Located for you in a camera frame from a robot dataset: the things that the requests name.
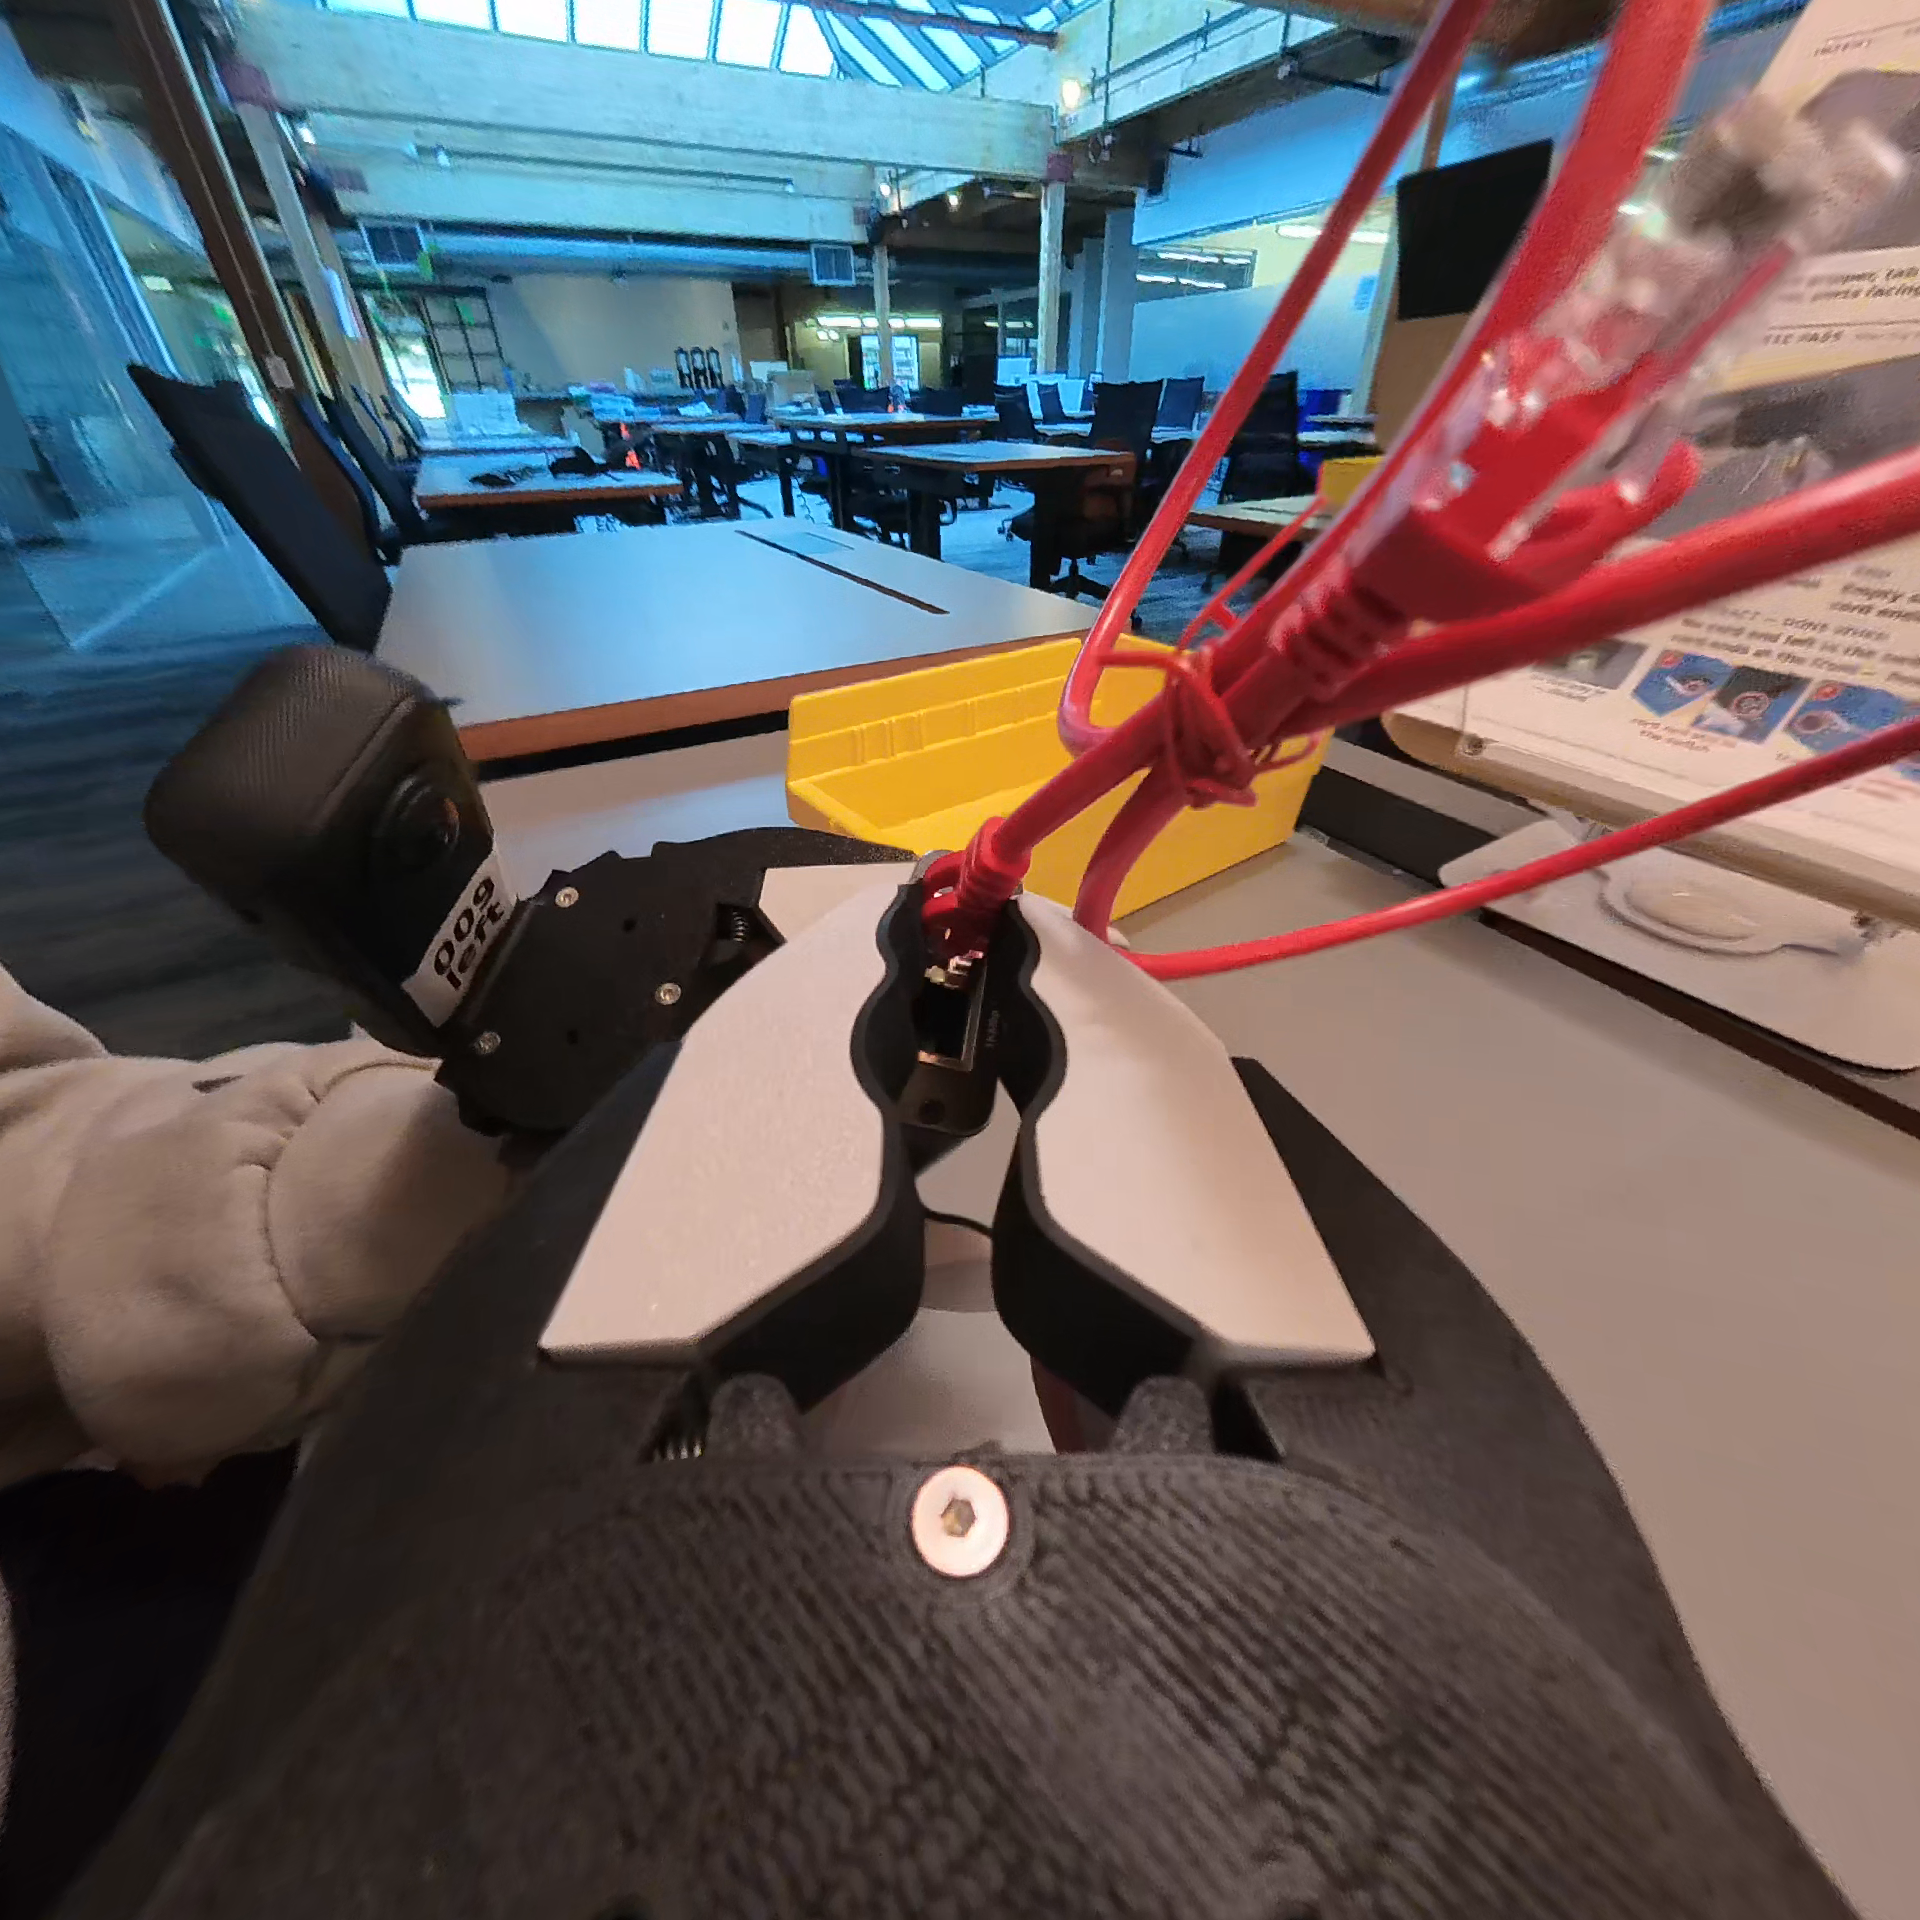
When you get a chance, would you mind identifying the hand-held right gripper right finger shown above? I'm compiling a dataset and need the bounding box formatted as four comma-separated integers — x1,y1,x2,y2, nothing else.
990,901,1380,1420

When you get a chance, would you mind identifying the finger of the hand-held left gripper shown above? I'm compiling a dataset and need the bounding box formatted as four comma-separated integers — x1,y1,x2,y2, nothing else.
755,859,921,954
917,1117,1036,1314

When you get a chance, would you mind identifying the yellow plastic bin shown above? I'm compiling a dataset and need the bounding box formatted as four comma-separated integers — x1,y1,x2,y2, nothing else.
786,633,1328,919

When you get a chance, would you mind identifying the grey metal stand base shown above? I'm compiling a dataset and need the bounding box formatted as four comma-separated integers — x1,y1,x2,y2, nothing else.
1437,817,1920,1074

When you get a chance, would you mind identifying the dark office chair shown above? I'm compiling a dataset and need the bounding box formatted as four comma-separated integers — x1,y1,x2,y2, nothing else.
129,365,397,650

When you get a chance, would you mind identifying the red ethernet cable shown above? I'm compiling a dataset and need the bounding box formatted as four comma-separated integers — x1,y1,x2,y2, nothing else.
917,0,1920,1448

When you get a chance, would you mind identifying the printed instruction sheet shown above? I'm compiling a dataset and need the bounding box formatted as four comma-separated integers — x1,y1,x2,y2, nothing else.
1461,0,1920,887

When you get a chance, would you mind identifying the grey wood-edged table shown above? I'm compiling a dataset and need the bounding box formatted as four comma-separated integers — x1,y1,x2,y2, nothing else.
375,516,1104,762

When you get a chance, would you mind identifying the person's left forearm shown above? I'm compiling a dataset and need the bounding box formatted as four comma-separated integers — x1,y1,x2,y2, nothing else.
0,965,519,1488

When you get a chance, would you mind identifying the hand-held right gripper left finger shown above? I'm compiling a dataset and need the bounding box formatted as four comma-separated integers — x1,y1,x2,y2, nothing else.
536,884,927,1413

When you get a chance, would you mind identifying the dark cloth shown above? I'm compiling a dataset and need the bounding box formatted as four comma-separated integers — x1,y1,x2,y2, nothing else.
0,1438,301,1920

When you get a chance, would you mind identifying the black ethernet splitter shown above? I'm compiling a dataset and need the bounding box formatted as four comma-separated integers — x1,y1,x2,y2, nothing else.
897,959,1001,1137

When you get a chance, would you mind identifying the group of black office chairs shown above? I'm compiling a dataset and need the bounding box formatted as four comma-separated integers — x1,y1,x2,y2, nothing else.
840,366,1306,600

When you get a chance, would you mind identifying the black computer monitor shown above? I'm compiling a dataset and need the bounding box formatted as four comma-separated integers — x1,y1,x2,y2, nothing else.
1397,138,1559,323

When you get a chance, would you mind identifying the instruction sheet on wooden stand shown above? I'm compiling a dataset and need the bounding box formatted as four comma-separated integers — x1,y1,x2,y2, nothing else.
1380,704,1920,925

